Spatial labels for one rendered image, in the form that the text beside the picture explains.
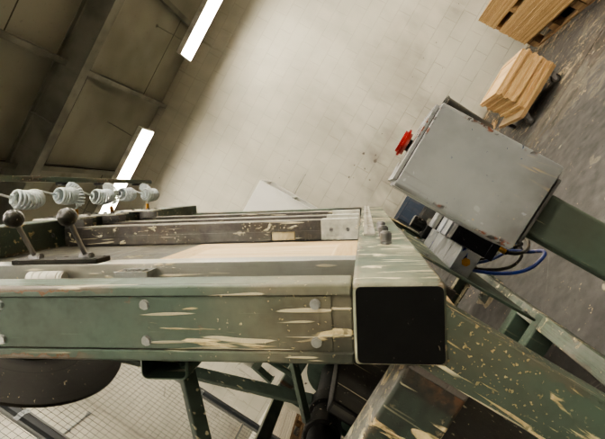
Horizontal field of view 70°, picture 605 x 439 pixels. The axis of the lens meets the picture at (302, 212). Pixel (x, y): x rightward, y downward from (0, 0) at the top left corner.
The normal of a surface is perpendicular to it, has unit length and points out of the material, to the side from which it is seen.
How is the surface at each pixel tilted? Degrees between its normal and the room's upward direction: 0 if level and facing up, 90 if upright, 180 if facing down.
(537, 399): 90
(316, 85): 90
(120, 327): 90
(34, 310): 90
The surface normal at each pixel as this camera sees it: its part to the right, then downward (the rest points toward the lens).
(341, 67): -0.14, 0.04
